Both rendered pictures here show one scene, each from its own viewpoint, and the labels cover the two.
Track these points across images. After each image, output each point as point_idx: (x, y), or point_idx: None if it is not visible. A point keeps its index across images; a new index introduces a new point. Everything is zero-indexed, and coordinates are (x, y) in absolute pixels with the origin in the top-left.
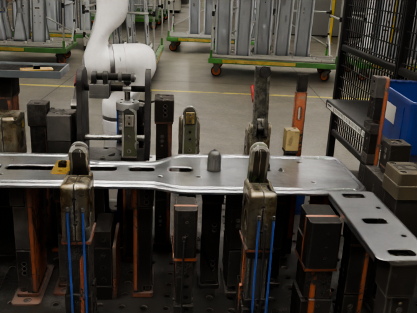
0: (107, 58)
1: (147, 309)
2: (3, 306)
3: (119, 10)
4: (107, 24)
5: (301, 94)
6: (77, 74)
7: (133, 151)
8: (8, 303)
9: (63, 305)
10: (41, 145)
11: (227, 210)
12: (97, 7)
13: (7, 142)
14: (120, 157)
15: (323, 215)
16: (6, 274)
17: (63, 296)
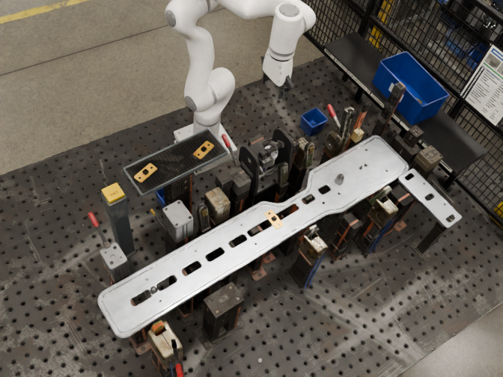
0: (212, 98)
1: None
2: (252, 283)
3: (213, 61)
4: (208, 75)
5: (364, 112)
6: (257, 161)
7: (286, 181)
8: (251, 280)
9: (277, 268)
10: (226, 195)
11: None
12: (194, 63)
13: (225, 212)
14: (269, 179)
15: (403, 196)
16: None
17: (270, 262)
